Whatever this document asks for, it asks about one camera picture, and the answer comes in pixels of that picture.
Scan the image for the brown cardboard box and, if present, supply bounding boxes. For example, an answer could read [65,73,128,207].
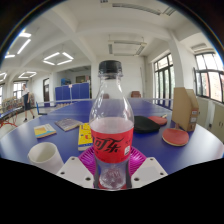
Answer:
[171,86,200,132]

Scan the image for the grey book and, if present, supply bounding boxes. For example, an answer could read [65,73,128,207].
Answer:
[54,117,83,132]

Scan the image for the beige two-door cabinet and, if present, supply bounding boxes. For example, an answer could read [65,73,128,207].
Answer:
[196,96,214,129]
[209,101,224,144]

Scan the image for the table tennis net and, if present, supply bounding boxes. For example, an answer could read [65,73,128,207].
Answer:
[35,98,93,115]

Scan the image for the group of ceiling lights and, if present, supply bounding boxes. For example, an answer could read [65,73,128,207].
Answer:
[0,29,75,81]

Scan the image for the red table tennis paddle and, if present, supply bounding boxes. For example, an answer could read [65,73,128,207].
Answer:
[161,123,190,147]
[147,114,169,127]

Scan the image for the white ceramic mug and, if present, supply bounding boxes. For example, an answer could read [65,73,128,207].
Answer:
[27,141,65,175]

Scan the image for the tall black-framed glass doors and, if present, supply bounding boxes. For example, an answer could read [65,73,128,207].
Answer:
[153,53,175,101]

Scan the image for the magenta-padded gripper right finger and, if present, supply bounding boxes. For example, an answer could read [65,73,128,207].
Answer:
[127,146,169,190]

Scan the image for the black table tennis paddle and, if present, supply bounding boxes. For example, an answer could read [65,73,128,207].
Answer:
[133,115,161,135]

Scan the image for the large black-framed window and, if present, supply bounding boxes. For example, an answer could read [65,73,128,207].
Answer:
[193,51,224,104]

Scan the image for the blue partition boards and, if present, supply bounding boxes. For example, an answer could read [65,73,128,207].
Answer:
[54,82,91,101]

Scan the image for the ceiling air conditioner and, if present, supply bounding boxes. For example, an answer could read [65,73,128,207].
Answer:
[107,39,148,57]

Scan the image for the thin yellow and blue book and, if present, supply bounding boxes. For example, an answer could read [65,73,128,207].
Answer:
[33,123,58,139]

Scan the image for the clear bottle with red label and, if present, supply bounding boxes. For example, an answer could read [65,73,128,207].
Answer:
[88,59,135,191]

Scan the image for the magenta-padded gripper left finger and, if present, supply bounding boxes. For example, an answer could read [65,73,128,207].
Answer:
[55,146,98,190]

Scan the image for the person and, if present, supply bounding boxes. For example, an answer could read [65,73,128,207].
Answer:
[20,83,36,123]

